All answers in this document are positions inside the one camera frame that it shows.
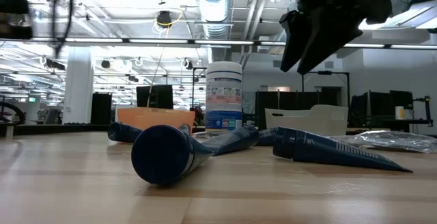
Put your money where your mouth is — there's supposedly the dark blue toiletry tube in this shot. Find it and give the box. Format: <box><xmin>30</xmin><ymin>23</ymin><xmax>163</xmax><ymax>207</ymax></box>
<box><xmin>201</xmin><ymin>126</ymin><xmax>259</xmax><ymax>157</ymax></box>
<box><xmin>107</xmin><ymin>122</ymin><xmax>143</xmax><ymax>143</ymax></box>
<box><xmin>272</xmin><ymin>126</ymin><xmax>413</xmax><ymax>173</ymax></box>
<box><xmin>257</xmin><ymin>127</ymin><xmax>279</xmax><ymax>147</ymax></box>
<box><xmin>131</xmin><ymin>124</ymin><xmax>215</xmax><ymax>185</ymax></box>

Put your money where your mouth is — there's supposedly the black monitors row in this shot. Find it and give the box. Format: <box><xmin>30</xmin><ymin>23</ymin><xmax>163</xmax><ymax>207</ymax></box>
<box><xmin>348</xmin><ymin>89</ymin><xmax>414</xmax><ymax>120</ymax></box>

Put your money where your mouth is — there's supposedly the clear plastic wrapper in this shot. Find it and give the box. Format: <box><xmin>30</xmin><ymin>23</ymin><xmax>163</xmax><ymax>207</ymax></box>
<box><xmin>191</xmin><ymin>130</ymin><xmax>219</xmax><ymax>139</ymax></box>

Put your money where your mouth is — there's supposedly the grey plastic bin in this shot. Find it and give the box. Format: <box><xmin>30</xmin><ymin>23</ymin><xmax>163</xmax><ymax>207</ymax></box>
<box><xmin>264</xmin><ymin>104</ymin><xmax>349</xmax><ymax>137</ymax></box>

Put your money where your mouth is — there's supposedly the black aluminium table frame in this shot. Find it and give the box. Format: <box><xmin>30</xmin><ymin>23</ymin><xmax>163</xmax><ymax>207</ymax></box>
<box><xmin>13</xmin><ymin>124</ymin><xmax>111</xmax><ymax>137</ymax></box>

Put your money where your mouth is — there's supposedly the white pillar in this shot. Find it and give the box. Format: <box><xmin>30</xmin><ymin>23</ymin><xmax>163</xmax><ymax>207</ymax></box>
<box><xmin>63</xmin><ymin>46</ymin><xmax>95</xmax><ymax>125</ymax></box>

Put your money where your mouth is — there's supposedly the black partition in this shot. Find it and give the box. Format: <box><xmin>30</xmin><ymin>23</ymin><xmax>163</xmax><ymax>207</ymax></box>
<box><xmin>255</xmin><ymin>90</ymin><xmax>342</xmax><ymax>129</ymax></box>

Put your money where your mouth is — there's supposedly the black wheel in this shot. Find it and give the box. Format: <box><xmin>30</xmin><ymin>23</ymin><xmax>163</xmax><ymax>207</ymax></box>
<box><xmin>0</xmin><ymin>101</ymin><xmax>27</xmax><ymax>125</ymax></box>

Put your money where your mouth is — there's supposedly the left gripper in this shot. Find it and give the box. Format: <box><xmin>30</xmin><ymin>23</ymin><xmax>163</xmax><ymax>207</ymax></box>
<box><xmin>0</xmin><ymin>0</ymin><xmax>33</xmax><ymax>40</ymax></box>

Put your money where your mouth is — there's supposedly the orange plastic bin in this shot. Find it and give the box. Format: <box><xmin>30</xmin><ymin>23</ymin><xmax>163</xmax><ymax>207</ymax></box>
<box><xmin>117</xmin><ymin>107</ymin><xmax>196</xmax><ymax>135</ymax></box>

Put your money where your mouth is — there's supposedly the black cabinet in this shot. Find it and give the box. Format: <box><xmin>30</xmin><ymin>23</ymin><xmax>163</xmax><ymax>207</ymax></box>
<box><xmin>90</xmin><ymin>92</ymin><xmax>113</xmax><ymax>125</ymax></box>

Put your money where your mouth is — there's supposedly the black frame stand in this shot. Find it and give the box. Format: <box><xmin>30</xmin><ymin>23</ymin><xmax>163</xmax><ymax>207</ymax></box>
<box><xmin>301</xmin><ymin>70</ymin><xmax>350</xmax><ymax>108</ymax></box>

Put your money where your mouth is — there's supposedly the black ceiling camera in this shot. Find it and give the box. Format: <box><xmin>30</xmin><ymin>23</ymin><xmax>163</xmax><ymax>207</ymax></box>
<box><xmin>156</xmin><ymin>10</ymin><xmax>173</xmax><ymax>29</ymax></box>

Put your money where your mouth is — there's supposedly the black desk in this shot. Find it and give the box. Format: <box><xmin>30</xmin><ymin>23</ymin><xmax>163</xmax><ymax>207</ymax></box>
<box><xmin>346</xmin><ymin>117</ymin><xmax>434</xmax><ymax>133</ymax></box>

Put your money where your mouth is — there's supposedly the white wipes canister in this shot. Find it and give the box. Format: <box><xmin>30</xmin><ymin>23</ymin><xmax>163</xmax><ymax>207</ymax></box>
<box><xmin>205</xmin><ymin>61</ymin><xmax>243</xmax><ymax>135</ymax></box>

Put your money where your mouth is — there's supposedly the long ceiling light bar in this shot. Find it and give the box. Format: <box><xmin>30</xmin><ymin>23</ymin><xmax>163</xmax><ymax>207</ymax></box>
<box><xmin>30</xmin><ymin>36</ymin><xmax>437</xmax><ymax>50</ymax></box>

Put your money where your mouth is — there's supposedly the ribbed silver ventilation duct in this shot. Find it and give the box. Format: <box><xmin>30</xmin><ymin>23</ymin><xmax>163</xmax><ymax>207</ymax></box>
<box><xmin>196</xmin><ymin>0</ymin><xmax>236</xmax><ymax>63</ymax></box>

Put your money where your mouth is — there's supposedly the black clamp stand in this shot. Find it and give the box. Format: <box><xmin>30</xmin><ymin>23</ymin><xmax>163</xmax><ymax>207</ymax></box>
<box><xmin>412</xmin><ymin>95</ymin><xmax>434</xmax><ymax>128</ymax></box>

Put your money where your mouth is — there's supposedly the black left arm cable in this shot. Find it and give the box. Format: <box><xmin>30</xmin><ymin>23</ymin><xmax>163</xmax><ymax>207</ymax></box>
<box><xmin>51</xmin><ymin>0</ymin><xmax>75</xmax><ymax>58</ymax></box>

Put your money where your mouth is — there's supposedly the black monitor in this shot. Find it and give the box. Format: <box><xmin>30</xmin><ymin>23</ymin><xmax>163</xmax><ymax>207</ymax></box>
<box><xmin>136</xmin><ymin>85</ymin><xmax>174</xmax><ymax>110</ymax></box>

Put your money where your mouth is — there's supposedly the clear plastic bag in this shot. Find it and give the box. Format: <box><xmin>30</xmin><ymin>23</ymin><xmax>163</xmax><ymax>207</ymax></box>
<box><xmin>329</xmin><ymin>130</ymin><xmax>437</xmax><ymax>154</ymax></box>

